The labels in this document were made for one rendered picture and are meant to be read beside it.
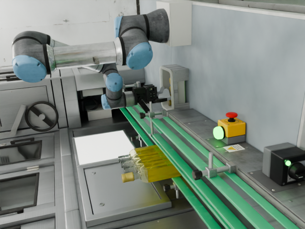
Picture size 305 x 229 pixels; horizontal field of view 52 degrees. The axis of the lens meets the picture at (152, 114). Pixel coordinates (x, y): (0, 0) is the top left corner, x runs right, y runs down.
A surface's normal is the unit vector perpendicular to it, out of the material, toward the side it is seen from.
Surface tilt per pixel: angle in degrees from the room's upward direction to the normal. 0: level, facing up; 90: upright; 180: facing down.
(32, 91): 90
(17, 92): 90
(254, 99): 0
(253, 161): 90
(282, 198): 90
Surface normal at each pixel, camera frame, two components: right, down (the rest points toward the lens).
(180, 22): 0.29, 0.37
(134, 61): 0.40, 0.74
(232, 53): -0.95, 0.15
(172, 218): -0.06, -0.95
